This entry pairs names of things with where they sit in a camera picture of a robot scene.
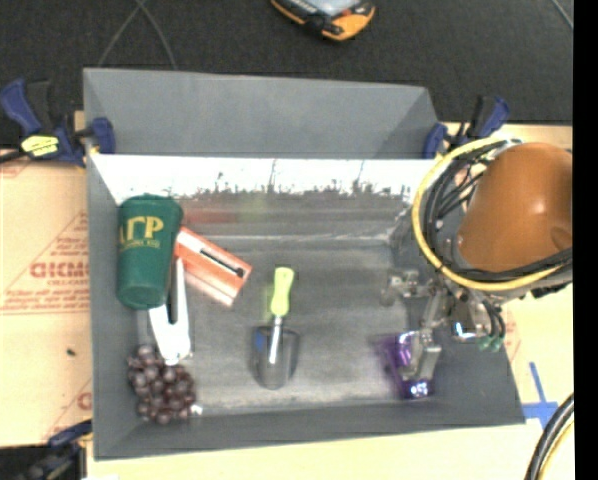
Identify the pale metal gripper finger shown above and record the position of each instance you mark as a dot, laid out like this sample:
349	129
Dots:
403	284
426	355

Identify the purple translucent plastic thing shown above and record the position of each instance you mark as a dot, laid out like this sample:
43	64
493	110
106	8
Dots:
394	355

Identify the grey metal bin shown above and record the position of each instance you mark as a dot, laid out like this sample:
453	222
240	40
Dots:
329	248

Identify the red-orange flat block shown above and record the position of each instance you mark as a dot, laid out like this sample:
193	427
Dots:
214	268

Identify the white plastic clip tool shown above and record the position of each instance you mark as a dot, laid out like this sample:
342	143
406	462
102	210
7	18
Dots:
171	333

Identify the green cup with yellow letters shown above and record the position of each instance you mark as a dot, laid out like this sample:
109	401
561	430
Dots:
144	248

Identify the dark purple toy grapes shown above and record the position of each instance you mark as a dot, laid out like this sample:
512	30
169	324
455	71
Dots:
161	385

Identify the brown cardboard board red print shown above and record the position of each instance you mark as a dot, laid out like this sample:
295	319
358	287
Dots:
39	318

